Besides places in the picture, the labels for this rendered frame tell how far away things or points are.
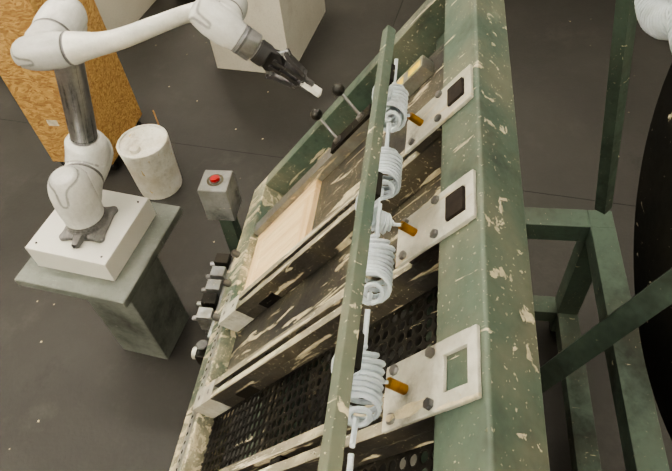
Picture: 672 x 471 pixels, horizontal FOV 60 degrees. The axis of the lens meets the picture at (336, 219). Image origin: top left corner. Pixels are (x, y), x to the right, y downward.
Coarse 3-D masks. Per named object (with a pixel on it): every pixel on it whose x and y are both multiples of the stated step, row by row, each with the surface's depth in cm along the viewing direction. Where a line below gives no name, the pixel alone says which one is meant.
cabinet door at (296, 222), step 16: (304, 192) 194; (288, 208) 201; (304, 208) 187; (272, 224) 209; (288, 224) 194; (304, 224) 180; (272, 240) 201; (288, 240) 186; (256, 256) 208; (272, 256) 193; (256, 272) 200
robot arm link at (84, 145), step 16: (48, 0) 185; (64, 0) 185; (48, 16) 178; (64, 16) 181; (80, 16) 187; (80, 64) 197; (64, 80) 198; (80, 80) 201; (64, 96) 204; (80, 96) 205; (64, 112) 211; (80, 112) 210; (80, 128) 215; (96, 128) 222; (64, 144) 223; (80, 144) 220; (96, 144) 223; (64, 160) 226; (80, 160) 223; (96, 160) 225; (112, 160) 239
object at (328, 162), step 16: (432, 64) 156; (416, 80) 156; (352, 144) 176; (320, 160) 188; (336, 160) 182; (304, 176) 195; (320, 176) 189; (288, 192) 203; (272, 208) 211; (256, 224) 219
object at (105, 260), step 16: (112, 192) 244; (128, 208) 237; (144, 208) 239; (48, 224) 234; (64, 224) 233; (112, 224) 232; (128, 224) 232; (144, 224) 241; (32, 240) 229; (48, 240) 228; (112, 240) 227; (128, 240) 232; (32, 256) 230; (48, 256) 226; (64, 256) 223; (80, 256) 222; (96, 256) 222; (112, 256) 223; (128, 256) 233; (80, 272) 229; (96, 272) 226; (112, 272) 225
